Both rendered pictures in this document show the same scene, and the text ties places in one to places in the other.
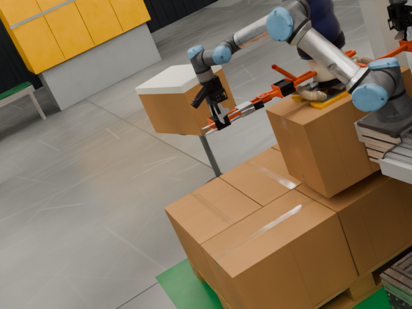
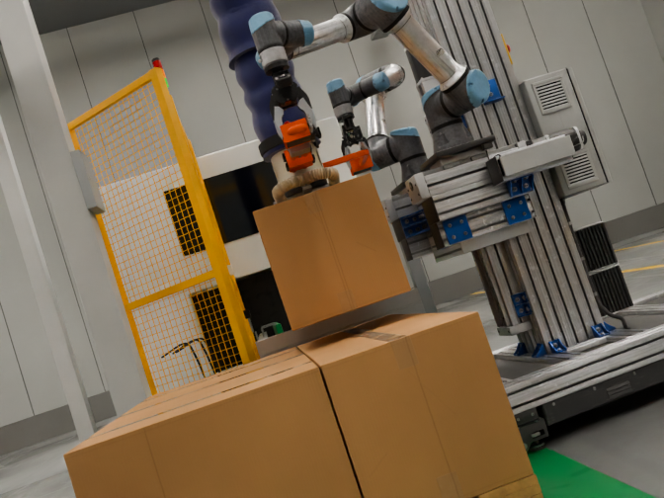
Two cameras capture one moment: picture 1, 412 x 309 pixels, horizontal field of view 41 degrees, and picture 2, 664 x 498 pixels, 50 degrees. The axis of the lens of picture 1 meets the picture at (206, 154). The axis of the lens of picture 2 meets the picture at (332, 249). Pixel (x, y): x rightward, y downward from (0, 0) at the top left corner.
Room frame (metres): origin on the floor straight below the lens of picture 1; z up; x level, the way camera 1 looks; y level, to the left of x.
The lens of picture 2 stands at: (2.14, 1.85, 0.69)
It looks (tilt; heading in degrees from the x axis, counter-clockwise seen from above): 4 degrees up; 278
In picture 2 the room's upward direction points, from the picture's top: 18 degrees counter-clockwise
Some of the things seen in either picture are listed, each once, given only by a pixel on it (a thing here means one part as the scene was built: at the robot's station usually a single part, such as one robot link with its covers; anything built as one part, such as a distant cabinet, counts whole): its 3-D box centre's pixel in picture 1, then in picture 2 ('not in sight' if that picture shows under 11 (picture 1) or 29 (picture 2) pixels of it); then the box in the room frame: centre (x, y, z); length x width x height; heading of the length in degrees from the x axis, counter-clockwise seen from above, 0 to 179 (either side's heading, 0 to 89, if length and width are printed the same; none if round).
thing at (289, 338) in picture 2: not in sight; (339, 321); (2.62, -1.07, 0.58); 0.70 x 0.03 x 0.06; 15
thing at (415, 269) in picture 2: not in sight; (427, 303); (2.29, -1.75, 0.50); 0.07 x 0.07 x 1.00; 15
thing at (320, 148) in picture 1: (345, 125); (328, 257); (2.52, -0.70, 0.82); 0.60 x 0.40 x 0.40; 102
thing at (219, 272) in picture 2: not in sight; (166, 280); (3.58, -1.85, 1.05); 0.87 x 0.10 x 2.10; 157
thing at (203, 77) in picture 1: (205, 75); (273, 59); (2.41, -0.14, 1.37); 0.08 x 0.08 x 0.05
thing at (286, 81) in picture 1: (283, 87); (298, 158); (2.48, -0.46, 1.15); 0.10 x 0.08 x 0.06; 11
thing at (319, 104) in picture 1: (344, 87); not in sight; (2.43, -0.73, 1.05); 0.34 x 0.10 x 0.05; 101
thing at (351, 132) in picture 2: (400, 15); (350, 129); (2.32, -1.02, 1.30); 0.09 x 0.08 x 0.12; 102
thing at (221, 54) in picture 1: (218, 54); (290, 36); (2.35, -0.22, 1.45); 0.11 x 0.11 x 0.08; 45
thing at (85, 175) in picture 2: not in sight; (88, 182); (3.69, -1.55, 1.62); 0.20 x 0.05 x 0.30; 105
